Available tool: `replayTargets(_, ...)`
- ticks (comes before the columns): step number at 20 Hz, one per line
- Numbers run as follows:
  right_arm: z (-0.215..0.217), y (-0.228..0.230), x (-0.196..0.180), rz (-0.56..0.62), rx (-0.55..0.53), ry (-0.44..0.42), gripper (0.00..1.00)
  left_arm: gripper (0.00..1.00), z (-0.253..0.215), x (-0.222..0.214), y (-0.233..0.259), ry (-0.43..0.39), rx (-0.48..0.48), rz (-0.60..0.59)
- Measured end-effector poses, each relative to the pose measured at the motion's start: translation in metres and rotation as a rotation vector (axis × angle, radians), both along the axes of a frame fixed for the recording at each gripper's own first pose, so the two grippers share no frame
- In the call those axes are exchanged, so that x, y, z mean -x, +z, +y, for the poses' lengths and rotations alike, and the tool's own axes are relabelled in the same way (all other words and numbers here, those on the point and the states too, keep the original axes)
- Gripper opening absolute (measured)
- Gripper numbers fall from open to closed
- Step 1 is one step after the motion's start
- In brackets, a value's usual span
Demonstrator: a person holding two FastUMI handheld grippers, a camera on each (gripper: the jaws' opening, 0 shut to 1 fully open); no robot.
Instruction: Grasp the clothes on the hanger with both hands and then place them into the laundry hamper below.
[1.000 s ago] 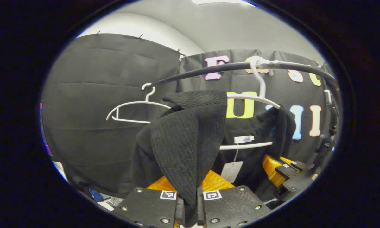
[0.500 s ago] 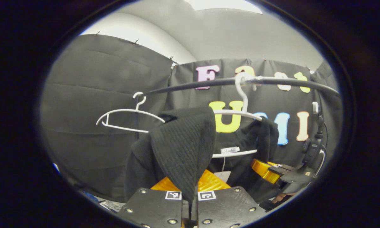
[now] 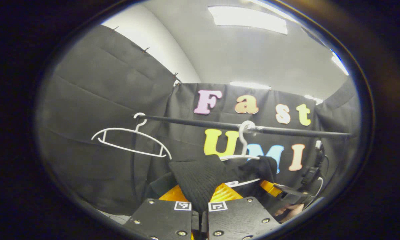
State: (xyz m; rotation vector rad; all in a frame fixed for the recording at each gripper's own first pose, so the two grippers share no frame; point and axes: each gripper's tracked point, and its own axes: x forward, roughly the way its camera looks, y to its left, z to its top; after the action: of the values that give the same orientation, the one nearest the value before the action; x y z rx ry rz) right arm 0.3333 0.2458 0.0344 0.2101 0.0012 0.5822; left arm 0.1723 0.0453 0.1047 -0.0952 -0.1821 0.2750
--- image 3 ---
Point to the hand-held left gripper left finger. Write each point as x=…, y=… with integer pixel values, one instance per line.
x=163, y=216

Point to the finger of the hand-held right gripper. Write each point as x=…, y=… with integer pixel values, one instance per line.
x=270, y=187

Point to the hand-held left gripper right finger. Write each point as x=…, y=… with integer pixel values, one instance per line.
x=240, y=216

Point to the black jacket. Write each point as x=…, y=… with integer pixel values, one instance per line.
x=200, y=180

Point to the white clothes hanger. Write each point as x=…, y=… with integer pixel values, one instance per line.
x=120, y=129
x=236, y=157

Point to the black metal garment rack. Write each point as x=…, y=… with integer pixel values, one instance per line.
x=203, y=124

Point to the black backdrop cloth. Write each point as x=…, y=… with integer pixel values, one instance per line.
x=86, y=100

